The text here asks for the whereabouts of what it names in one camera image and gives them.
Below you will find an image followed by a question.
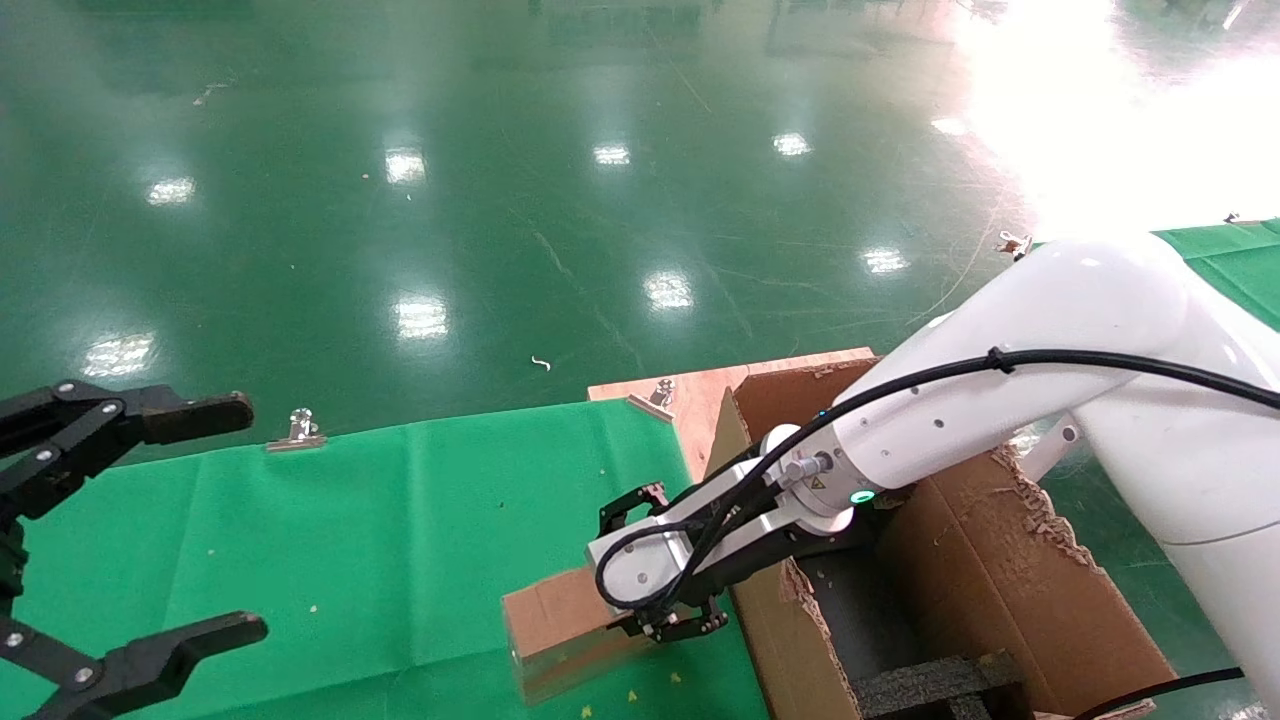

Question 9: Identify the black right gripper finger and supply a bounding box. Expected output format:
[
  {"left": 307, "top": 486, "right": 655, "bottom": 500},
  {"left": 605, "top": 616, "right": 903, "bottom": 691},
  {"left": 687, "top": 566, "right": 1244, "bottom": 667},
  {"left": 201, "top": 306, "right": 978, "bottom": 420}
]
[
  {"left": 605, "top": 598, "right": 731, "bottom": 643},
  {"left": 598, "top": 483, "right": 673, "bottom": 546}
]

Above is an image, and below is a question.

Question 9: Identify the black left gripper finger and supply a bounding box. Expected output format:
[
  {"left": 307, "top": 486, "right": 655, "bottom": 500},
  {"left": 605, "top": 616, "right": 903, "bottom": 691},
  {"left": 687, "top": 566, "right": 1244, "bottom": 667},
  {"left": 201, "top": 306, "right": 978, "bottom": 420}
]
[
  {"left": 0, "top": 380, "right": 255, "bottom": 521},
  {"left": 0, "top": 612, "right": 269, "bottom": 720}
]

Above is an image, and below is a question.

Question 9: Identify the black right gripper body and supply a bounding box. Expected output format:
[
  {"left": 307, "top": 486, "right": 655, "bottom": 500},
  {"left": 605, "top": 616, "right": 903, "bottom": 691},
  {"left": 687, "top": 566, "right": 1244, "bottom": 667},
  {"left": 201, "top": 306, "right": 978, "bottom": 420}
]
[{"left": 700, "top": 503, "right": 883, "bottom": 603}]

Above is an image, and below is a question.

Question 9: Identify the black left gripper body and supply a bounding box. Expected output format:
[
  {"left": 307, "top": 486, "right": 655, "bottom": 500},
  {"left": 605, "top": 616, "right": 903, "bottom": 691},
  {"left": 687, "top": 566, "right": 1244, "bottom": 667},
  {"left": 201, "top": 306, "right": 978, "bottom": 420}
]
[{"left": 0, "top": 515, "right": 29, "bottom": 621}]

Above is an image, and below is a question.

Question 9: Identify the small brown cardboard box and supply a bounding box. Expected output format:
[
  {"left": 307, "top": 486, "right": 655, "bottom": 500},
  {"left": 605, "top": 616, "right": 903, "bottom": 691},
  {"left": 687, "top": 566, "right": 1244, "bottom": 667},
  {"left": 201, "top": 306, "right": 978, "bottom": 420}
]
[{"left": 502, "top": 565, "right": 701, "bottom": 706}]

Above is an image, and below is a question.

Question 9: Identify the large open cardboard carton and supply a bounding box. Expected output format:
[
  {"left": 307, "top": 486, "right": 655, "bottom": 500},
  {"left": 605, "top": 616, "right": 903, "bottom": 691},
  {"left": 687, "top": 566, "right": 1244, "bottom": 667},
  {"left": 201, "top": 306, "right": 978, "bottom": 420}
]
[{"left": 705, "top": 358, "right": 1179, "bottom": 720}]

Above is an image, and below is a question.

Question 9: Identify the black foam block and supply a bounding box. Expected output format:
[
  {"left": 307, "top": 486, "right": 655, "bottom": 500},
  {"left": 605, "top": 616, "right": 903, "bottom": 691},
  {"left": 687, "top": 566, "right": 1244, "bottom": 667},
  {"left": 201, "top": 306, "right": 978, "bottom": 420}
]
[{"left": 850, "top": 650, "right": 1031, "bottom": 720}]

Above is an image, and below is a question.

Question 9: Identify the green table cloth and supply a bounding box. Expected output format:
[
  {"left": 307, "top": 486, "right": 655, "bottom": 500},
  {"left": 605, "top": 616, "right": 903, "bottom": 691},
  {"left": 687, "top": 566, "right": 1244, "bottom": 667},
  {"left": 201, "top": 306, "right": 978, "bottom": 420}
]
[
  {"left": 0, "top": 400, "right": 771, "bottom": 720},
  {"left": 1150, "top": 220, "right": 1280, "bottom": 333}
]

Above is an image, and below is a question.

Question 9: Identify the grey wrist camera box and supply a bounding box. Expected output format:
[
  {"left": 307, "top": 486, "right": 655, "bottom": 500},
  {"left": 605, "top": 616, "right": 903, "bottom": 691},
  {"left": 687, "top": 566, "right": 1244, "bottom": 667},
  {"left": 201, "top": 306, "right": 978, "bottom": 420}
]
[{"left": 588, "top": 520, "right": 701, "bottom": 613}]

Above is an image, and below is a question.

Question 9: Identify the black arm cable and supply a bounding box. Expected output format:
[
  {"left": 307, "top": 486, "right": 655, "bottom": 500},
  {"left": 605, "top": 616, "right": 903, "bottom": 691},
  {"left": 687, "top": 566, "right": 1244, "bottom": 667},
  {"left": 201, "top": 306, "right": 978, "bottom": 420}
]
[{"left": 595, "top": 345, "right": 1280, "bottom": 720}]

